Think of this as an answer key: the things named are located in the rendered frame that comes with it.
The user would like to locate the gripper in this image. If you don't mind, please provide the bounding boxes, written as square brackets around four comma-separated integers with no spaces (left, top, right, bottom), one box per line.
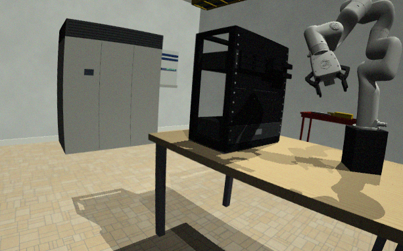
[305,49,350,97]

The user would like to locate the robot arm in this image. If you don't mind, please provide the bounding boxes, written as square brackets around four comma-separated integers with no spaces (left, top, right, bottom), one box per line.
[304,0,402,130]

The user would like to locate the black server rack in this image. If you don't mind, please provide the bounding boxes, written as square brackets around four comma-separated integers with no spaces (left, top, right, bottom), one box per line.
[189,26,293,154]

